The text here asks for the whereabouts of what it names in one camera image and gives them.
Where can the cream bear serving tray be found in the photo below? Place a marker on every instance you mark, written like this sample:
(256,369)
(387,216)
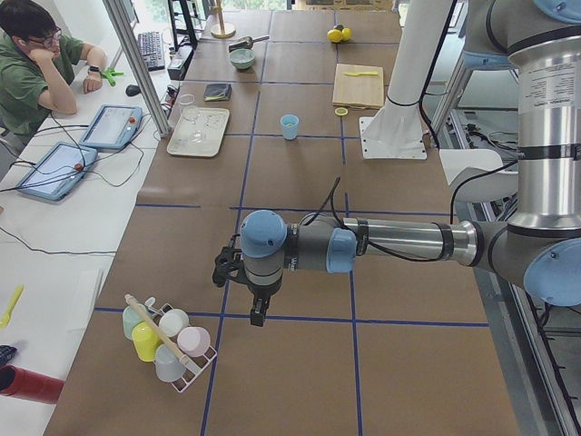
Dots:
(212,122)

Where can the seated person green shirt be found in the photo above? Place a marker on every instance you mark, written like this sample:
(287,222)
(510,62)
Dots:
(37,67)

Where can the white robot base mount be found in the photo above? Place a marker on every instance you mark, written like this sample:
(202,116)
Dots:
(395,132)

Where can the light blue plastic cup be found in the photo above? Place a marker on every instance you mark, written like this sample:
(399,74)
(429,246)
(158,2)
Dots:
(290,132)

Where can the yellow plastic knife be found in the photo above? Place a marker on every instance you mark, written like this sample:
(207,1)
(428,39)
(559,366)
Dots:
(361,73)

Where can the red cylinder bottle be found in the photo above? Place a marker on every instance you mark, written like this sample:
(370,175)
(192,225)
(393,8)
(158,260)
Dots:
(23,384)

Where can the grey folded cloth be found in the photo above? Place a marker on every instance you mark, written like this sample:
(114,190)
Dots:
(217,92)

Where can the bamboo cutting board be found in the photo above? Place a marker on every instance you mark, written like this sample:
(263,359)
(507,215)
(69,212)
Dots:
(362,91)

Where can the yellow cup in rack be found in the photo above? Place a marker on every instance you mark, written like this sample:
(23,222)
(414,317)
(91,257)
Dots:
(145,341)

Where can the clear wine glass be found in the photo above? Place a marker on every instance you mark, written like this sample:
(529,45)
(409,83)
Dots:
(190,113)

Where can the aluminium frame post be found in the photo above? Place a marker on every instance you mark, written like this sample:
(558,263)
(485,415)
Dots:
(122,26)

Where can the green clamp tool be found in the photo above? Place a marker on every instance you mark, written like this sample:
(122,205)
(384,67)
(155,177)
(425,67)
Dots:
(109,75)

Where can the teach pendant tablet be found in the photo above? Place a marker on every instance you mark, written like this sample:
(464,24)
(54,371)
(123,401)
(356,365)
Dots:
(113,127)
(58,172)

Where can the pink cup in rack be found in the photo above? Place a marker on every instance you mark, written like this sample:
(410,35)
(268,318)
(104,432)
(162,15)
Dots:
(194,341)

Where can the near teach pendant tablet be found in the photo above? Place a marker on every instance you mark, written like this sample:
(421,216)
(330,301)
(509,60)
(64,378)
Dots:
(58,172)

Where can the green cup in rack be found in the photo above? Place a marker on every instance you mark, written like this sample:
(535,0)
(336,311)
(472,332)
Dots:
(130,320)

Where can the grey-blue cup in rack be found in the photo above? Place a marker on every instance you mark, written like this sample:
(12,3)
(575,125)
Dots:
(167,366)

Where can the white wire cup rack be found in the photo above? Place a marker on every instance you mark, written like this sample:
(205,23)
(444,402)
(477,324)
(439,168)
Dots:
(198,365)

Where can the steel ice scoop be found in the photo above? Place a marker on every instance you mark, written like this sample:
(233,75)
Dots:
(247,42)

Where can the green bowl of ice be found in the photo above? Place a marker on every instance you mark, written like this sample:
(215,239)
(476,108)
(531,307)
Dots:
(242,59)

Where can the black keyboard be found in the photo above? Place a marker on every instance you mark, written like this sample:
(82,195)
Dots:
(151,49)

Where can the far teach pendant tablet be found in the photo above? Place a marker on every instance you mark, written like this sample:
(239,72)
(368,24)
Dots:
(113,127)

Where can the black computer mouse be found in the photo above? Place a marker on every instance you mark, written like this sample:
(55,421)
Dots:
(132,90)

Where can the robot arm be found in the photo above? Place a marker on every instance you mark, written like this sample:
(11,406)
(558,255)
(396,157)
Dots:
(537,248)

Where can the wooden rack handle rod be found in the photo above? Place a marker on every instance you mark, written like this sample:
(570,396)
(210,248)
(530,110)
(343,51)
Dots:
(156,329)

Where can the white cup in rack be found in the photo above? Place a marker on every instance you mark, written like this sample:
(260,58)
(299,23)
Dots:
(173,321)

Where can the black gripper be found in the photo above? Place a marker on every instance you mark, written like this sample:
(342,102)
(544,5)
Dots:
(261,291)

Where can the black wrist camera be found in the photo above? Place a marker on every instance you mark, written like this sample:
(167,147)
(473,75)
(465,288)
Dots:
(228,265)

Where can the whole yellow lemon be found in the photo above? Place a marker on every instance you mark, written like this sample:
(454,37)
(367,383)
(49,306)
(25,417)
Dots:
(346,34)
(335,36)

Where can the yellow plastic spatula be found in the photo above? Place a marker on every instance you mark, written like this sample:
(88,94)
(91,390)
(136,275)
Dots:
(7,314)

